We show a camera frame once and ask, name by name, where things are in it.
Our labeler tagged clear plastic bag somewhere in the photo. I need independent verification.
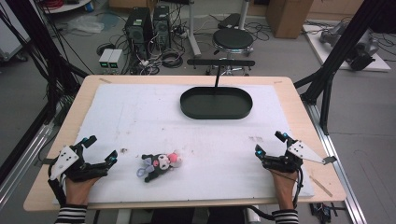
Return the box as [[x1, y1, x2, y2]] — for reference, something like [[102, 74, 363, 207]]
[[65, 14, 106, 35]]

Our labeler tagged grey machine on platform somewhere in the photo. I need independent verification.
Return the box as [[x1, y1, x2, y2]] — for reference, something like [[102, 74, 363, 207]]
[[318, 21, 381, 72]]

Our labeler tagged thin wooden stick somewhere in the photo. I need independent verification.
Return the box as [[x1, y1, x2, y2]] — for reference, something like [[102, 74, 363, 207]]
[[308, 175, 333, 199]]

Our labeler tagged black and pink plush toy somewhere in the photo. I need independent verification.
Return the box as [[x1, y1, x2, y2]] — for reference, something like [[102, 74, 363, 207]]
[[135, 150, 184, 184]]

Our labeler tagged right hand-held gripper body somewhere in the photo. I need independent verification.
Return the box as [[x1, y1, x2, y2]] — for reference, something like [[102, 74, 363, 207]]
[[262, 140, 338, 174]]

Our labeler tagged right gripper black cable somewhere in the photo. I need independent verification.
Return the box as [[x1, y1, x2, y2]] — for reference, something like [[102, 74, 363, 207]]
[[291, 167, 305, 210]]

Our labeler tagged white platform board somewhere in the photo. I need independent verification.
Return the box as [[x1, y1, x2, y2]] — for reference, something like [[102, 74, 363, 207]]
[[302, 23, 392, 73]]

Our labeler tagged person's right hand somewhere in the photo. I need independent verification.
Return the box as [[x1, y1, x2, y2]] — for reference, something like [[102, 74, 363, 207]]
[[268, 169, 299, 212]]

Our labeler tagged white power supply box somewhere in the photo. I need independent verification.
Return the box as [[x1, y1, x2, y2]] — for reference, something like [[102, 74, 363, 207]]
[[107, 49, 124, 70], [98, 48, 114, 69]]

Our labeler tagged brown cardboard box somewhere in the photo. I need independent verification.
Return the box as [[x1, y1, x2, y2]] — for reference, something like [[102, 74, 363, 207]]
[[265, 0, 315, 40]]

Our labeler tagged large black computer tower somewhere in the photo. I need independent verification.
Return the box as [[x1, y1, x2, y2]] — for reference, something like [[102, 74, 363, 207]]
[[123, 7, 154, 61]]

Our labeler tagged person's left hand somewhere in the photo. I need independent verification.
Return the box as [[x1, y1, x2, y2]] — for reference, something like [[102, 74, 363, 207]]
[[64, 175, 101, 206]]

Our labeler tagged black oval tray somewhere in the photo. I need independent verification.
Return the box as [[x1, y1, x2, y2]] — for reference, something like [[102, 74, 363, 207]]
[[179, 86, 254, 121]]

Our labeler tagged slim black computer tower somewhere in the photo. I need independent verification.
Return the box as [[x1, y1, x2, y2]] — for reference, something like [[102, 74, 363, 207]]
[[151, 4, 173, 51]]

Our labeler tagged black metal frame strut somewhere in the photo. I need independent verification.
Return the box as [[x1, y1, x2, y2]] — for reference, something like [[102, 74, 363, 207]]
[[0, 0, 90, 125], [293, 0, 396, 136]]

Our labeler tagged black round stool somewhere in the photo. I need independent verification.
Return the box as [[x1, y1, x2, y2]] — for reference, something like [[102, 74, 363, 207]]
[[212, 27, 255, 58]]

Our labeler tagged black bar on stand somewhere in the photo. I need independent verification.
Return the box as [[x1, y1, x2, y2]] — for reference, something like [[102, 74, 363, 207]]
[[186, 58, 257, 89]]

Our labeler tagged aluminium rail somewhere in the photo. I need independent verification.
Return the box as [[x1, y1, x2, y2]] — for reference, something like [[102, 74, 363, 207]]
[[0, 122, 55, 210], [304, 101, 369, 224]]

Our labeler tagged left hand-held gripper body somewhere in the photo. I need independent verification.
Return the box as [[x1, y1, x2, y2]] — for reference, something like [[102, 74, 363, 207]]
[[48, 144, 110, 183]]

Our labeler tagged white foam mat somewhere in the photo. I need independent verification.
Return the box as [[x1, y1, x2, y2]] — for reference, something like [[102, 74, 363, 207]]
[[51, 82, 316, 205]]

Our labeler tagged tangle of floor cables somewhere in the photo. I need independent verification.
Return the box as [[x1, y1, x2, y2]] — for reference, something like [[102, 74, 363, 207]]
[[122, 18, 194, 77]]

